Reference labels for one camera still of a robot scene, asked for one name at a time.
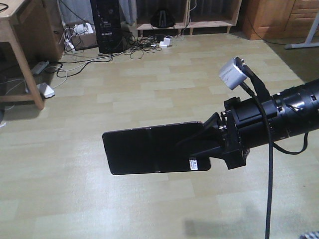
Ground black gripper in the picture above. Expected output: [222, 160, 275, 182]
[175, 97, 277, 169]

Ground black smartphone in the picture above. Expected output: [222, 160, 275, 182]
[102, 121, 211, 175]

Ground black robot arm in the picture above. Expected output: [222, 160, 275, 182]
[175, 80, 319, 169]

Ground wooden desk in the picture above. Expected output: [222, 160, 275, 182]
[0, 0, 64, 110]

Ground white charger blocks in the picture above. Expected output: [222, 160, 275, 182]
[159, 37, 172, 48]

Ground low wooden shelf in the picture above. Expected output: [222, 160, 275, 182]
[136, 0, 242, 36]

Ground black round device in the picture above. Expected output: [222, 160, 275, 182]
[150, 8, 175, 28]

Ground wooden cabinet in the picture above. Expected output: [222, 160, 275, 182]
[242, 0, 319, 40]

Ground black computer tower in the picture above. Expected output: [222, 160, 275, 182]
[90, 0, 124, 54]

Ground white power strip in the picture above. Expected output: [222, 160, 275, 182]
[37, 83, 55, 99]

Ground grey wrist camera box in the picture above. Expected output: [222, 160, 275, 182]
[219, 57, 248, 90]

